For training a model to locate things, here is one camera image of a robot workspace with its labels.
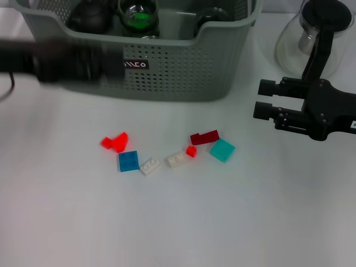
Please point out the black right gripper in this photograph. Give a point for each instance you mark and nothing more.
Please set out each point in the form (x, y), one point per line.
(322, 111)

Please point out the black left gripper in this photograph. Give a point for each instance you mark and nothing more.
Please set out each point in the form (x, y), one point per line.
(41, 61)

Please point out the glass teacup black holder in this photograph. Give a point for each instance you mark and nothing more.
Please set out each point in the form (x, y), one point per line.
(150, 37)
(123, 27)
(211, 18)

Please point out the green toy brick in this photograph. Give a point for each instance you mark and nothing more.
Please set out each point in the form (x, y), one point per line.
(140, 19)

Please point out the small red toy brick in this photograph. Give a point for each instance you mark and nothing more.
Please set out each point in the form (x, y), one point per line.
(191, 151)
(105, 142)

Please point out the red wedge toy brick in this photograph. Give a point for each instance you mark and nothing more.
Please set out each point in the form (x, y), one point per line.
(121, 142)

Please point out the blue toy brick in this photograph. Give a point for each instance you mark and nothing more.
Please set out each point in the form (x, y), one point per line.
(128, 161)

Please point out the white toy brick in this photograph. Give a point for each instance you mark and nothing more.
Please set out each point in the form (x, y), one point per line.
(150, 167)
(176, 160)

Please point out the grey perforated storage bin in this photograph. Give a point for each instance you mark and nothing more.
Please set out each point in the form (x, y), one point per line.
(180, 75)

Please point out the dark clay teapot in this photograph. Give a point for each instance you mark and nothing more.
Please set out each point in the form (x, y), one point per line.
(89, 18)

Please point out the teal square toy brick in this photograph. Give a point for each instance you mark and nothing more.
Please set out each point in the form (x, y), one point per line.
(222, 150)

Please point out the dark red toy brick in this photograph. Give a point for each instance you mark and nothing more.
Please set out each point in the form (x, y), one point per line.
(203, 138)

